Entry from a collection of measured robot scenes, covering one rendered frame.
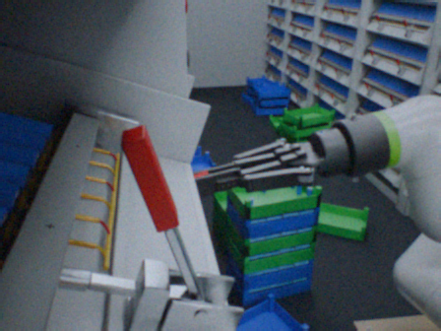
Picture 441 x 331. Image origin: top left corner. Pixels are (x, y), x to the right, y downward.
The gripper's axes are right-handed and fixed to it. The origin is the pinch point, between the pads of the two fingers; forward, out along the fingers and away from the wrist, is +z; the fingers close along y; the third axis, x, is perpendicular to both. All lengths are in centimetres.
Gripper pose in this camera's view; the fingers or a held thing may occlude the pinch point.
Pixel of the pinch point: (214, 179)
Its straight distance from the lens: 63.7
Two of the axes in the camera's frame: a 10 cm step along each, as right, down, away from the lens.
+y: -1.8, -4.2, 8.9
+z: -9.7, 2.3, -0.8
